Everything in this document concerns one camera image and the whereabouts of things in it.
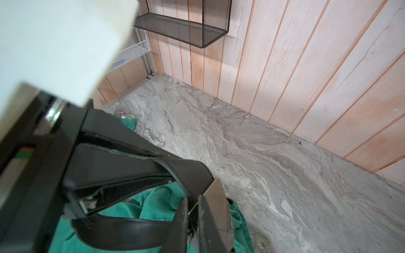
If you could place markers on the black wire mesh basket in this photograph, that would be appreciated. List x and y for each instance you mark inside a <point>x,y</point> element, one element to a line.
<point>198,23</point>

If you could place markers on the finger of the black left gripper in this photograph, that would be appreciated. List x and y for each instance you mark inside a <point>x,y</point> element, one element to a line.
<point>102,129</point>

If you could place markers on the aluminium frame rail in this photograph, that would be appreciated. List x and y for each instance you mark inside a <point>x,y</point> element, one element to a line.
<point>117,83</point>

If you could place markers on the black leather belt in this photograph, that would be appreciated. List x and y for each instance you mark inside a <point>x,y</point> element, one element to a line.
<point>122,234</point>

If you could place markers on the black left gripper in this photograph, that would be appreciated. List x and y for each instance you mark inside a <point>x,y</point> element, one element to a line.
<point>34,157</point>

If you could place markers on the white wire mesh shelf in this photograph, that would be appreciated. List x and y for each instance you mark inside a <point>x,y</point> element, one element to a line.
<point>135,47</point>

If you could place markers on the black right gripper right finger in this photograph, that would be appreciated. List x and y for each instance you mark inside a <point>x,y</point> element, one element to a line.
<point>209,237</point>

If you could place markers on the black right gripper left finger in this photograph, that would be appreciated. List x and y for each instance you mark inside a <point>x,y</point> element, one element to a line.
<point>176,241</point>

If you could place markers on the green trousers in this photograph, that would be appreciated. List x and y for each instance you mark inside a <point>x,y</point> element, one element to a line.
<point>157,204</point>

